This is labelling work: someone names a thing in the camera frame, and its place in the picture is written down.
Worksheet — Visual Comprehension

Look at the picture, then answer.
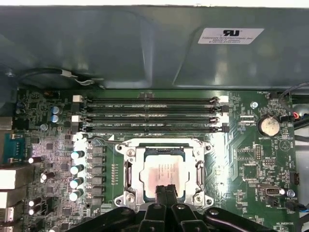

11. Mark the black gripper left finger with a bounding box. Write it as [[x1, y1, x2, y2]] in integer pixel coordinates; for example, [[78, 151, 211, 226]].
[[65, 185, 169, 232]]

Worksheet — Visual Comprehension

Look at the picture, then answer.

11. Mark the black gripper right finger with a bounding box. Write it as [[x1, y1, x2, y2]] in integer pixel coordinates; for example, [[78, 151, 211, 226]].
[[166, 183, 275, 232]]

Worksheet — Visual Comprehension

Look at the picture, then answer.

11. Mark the silver CPU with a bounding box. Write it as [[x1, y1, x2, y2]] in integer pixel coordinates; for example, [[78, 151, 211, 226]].
[[143, 146, 186, 201]]

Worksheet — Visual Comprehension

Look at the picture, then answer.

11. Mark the wire locking lever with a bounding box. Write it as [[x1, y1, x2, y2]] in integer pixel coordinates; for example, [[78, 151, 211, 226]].
[[87, 136, 127, 147]]

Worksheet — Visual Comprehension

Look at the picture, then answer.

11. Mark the CPU socket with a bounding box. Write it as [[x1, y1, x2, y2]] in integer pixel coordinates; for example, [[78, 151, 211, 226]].
[[114, 137, 213, 208]]

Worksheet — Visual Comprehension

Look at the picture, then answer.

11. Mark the black clipped RAM slot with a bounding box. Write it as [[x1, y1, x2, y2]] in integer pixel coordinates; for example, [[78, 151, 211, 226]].
[[72, 104, 229, 114], [72, 122, 229, 133]]

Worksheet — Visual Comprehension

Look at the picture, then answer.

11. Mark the internal USB port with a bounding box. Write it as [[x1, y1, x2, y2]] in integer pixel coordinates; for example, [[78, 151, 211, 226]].
[[258, 185, 285, 199]]

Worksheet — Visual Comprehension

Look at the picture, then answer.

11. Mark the white clipped RAM slot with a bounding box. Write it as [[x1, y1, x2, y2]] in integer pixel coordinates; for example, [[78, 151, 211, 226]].
[[71, 114, 230, 123], [72, 94, 229, 104]]

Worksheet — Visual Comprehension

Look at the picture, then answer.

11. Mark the green motherboard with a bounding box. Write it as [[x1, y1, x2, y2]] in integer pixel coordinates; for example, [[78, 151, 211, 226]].
[[14, 89, 296, 232]]

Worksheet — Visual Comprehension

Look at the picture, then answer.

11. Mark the round coin battery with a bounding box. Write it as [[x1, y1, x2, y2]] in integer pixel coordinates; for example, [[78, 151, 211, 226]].
[[257, 115, 281, 136]]

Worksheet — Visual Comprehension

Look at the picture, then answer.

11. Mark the silver metal port block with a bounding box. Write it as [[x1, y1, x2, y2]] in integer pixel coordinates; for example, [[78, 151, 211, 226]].
[[0, 190, 26, 210], [0, 166, 36, 190]]

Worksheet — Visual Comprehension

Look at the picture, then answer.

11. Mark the blue serial port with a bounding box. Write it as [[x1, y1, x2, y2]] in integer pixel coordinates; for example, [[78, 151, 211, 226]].
[[2, 132, 28, 165]]

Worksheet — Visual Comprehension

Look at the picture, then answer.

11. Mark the black PC case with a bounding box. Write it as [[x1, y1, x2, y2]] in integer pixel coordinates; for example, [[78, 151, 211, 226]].
[[0, 3, 309, 232]]

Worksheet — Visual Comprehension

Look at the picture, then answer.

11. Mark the white case sticker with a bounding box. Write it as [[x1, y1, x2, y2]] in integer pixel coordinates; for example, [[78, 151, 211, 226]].
[[197, 28, 265, 45]]

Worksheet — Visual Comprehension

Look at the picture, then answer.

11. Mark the black fan cable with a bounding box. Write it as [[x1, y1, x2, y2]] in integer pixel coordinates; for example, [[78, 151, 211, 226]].
[[16, 67, 104, 87]]

